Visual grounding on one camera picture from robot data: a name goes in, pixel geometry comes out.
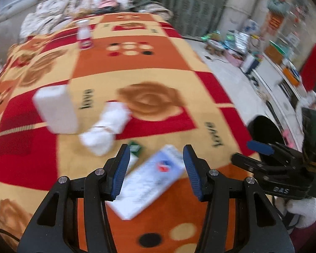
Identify white tall carton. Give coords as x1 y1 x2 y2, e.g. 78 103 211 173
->
32 84 79 134

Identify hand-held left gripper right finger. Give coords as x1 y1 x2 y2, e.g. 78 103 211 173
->
182 144 295 253

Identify patterned rolled cushion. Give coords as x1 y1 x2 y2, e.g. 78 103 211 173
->
20 0 80 40

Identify green packet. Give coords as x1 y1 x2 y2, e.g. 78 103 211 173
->
129 141 143 156

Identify white lace curtain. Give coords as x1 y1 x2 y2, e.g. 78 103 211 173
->
218 0 269 32

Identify white crumpled cloth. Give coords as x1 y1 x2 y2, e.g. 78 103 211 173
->
79 101 132 156

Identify orange tray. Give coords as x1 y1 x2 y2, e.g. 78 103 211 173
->
282 67 301 86

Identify grey sofa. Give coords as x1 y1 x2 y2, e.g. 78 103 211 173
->
0 0 40 45

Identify black round bin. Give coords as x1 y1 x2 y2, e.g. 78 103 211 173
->
247 114 289 161

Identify white television cabinet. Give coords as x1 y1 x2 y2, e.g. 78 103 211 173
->
249 50 315 148

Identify red cloth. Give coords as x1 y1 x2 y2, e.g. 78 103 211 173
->
300 43 316 93

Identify green patterned curtain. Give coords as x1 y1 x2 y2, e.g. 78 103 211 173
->
76 0 235 37

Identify dark blue white bag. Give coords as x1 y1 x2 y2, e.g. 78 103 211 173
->
241 54 261 75

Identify white swaddled doll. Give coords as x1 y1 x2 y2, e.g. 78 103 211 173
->
295 91 316 112

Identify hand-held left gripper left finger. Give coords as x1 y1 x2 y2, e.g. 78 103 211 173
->
17 144 131 253

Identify floral pillow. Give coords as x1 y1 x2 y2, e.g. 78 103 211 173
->
79 0 131 14

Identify white box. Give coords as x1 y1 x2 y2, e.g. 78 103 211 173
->
105 144 186 220

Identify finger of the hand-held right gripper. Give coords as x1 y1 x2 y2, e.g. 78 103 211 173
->
231 152 280 180
247 140 303 162

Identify small wooden stool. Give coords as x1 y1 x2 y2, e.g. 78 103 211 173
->
206 39 225 56

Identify white bottle red label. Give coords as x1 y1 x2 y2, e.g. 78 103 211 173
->
77 19 94 50

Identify silver insulated bag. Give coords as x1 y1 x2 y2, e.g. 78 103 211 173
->
233 30 251 54

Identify red orange printed blanket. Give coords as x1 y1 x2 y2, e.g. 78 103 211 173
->
0 12 264 253

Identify brown paper gift bag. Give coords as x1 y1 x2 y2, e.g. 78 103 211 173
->
265 43 284 64

